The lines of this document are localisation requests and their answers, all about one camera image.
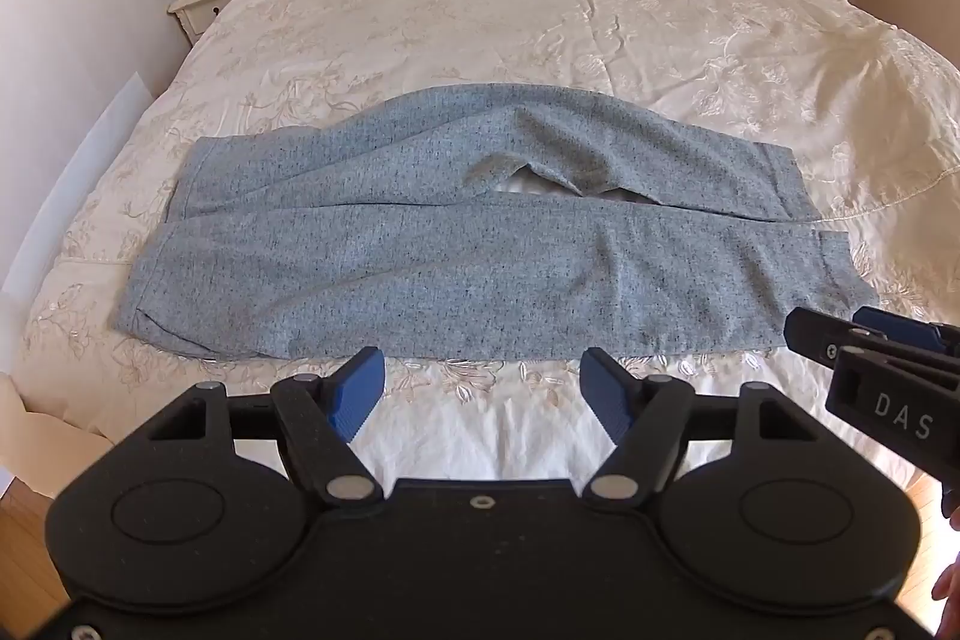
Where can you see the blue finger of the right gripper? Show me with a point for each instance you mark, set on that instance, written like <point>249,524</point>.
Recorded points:
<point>899,328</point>
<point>839,345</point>

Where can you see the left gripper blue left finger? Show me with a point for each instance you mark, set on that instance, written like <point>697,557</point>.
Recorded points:
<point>353,390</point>

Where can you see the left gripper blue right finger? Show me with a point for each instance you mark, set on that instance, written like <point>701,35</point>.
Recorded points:
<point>610,391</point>

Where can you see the grey speckled pants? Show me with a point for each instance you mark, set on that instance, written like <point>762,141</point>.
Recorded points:
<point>486,222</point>

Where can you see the person right hand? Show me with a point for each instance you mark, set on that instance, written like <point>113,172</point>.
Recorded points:
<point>946,590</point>

